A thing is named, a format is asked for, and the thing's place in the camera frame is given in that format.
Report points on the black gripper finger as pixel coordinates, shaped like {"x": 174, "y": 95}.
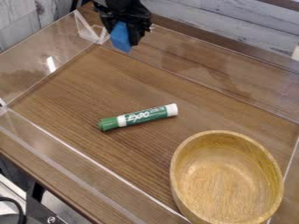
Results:
{"x": 108, "y": 20}
{"x": 136, "y": 31}

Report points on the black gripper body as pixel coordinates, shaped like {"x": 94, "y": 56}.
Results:
{"x": 128, "y": 10}

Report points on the blue rectangular block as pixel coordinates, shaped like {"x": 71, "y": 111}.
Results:
{"x": 119, "y": 37}

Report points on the brown wooden bowl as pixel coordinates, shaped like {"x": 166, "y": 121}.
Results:
{"x": 226, "y": 179}

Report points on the green Expo marker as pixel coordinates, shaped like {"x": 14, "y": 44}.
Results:
{"x": 139, "y": 117}

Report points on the clear acrylic enclosure wall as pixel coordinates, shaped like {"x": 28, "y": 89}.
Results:
{"x": 64, "y": 79}

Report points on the black metal table frame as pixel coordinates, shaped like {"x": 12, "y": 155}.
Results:
{"x": 35, "y": 209}

